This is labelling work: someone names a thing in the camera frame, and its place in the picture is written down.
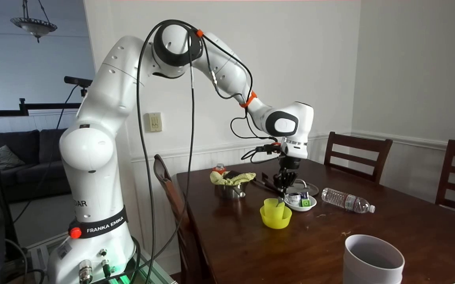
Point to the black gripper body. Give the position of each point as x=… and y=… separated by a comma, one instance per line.
x=286, y=174

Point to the yellow plastic cup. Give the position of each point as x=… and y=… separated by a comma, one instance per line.
x=274, y=209

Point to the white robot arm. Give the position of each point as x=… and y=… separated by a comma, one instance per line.
x=98, y=242

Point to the grey plastic cup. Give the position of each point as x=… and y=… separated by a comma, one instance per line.
x=368, y=260

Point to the glass pot lid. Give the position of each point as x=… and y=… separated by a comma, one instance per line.
x=304, y=187

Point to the white bowl with packets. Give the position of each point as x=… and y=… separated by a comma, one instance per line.
x=301, y=203

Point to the yellow plastic bowl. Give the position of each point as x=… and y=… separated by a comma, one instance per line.
x=277, y=225

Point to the pale green cloth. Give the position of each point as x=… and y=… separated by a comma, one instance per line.
x=231, y=179

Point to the clear plastic water bottle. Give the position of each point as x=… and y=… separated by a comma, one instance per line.
x=346, y=201

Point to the dark wooden chair middle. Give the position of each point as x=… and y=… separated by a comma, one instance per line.
x=357, y=156

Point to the wooden chair near robot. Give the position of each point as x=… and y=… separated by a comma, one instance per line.
x=190, y=252

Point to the dark sofa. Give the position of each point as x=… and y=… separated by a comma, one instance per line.
x=30, y=165

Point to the hanging ceiling lamp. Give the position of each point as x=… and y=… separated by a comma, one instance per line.
x=32, y=26

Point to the steel pot with handle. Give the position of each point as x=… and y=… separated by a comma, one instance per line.
x=233, y=192

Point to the wall light switch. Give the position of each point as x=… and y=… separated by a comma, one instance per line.
x=154, y=122

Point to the black camera stand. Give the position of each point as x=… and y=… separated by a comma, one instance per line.
x=24, y=108

